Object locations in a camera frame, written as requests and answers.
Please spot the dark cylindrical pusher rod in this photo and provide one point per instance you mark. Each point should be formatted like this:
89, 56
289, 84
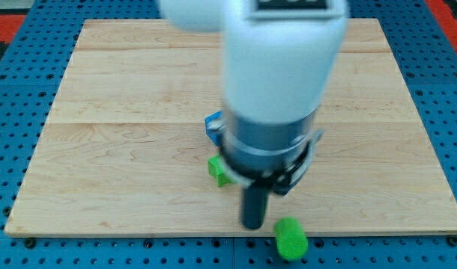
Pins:
253, 206

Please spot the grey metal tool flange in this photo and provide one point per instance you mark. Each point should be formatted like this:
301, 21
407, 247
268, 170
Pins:
274, 156

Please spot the green star block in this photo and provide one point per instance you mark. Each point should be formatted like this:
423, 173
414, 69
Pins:
216, 170

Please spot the blue triangle block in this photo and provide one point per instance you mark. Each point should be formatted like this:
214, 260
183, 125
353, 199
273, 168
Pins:
214, 126

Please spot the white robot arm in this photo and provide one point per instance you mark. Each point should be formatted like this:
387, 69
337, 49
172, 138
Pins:
277, 57

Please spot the green cylinder block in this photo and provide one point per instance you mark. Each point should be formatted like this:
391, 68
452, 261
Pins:
291, 242

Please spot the wooden board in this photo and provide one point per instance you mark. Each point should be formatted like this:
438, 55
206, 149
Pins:
123, 152

